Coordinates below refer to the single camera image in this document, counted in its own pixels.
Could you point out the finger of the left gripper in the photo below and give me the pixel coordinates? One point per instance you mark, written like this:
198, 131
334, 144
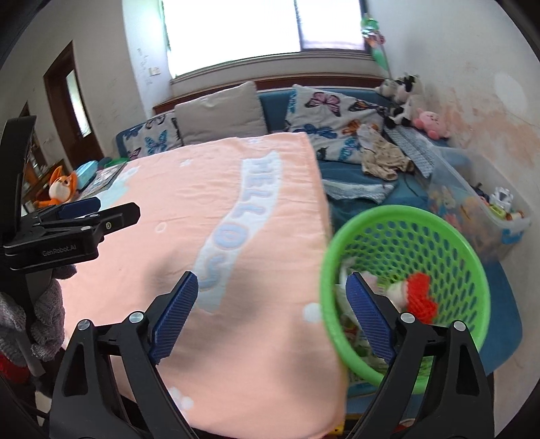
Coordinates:
79, 208

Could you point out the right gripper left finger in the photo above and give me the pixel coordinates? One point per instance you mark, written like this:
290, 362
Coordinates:
86, 401

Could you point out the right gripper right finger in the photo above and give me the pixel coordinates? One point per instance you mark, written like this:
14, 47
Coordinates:
457, 398

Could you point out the red mesh fruit net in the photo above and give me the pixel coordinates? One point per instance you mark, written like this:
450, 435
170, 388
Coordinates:
420, 304

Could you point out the white paper cup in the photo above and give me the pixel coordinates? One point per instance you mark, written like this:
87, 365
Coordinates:
397, 294

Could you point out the green mesh waste basket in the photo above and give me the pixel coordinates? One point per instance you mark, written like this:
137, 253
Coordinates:
419, 262

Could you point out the orange fox plush toy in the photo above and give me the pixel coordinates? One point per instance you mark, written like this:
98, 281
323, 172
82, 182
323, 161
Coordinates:
62, 188

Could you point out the blue tissue box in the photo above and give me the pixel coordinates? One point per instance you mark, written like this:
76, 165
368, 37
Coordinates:
86, 173

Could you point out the picture book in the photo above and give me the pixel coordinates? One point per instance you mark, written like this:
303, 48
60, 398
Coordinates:
102, 180

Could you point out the butterfly pillow left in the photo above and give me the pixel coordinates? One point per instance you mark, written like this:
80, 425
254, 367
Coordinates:
158, 134

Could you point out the butterfly pillow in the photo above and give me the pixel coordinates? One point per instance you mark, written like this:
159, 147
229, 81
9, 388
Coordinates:
158, 134
331, 122

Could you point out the brown wooden door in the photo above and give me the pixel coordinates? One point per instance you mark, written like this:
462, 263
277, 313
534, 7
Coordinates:
68, 110

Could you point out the grey sofa cushion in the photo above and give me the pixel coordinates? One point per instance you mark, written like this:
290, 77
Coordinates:
233, 112

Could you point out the clear toy storage box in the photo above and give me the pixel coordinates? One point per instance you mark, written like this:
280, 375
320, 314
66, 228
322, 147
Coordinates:
473, 196

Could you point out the window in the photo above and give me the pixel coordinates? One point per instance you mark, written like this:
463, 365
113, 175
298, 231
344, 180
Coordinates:
205, 33

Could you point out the blue sofa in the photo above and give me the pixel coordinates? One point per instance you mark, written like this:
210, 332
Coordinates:
505, 329

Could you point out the grey patterned cloth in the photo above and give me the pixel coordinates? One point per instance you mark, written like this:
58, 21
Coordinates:
417, 147

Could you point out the beige crumpled clothing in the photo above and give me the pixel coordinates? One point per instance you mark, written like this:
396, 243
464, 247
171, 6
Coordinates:
380, 158

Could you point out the butterfly pillow right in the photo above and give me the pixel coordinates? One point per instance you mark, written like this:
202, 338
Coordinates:
331, 122

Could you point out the pink plush toy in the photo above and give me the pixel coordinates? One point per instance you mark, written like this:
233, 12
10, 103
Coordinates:
432, 124

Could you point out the cow plush toy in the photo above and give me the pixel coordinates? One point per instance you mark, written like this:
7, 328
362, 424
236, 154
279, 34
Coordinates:
408, 101

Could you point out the grey plush toy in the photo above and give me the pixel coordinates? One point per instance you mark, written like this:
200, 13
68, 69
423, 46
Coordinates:
387, 89

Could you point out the colourful pinwheel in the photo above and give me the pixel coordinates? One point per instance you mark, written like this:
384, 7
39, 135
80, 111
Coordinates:
375, 40

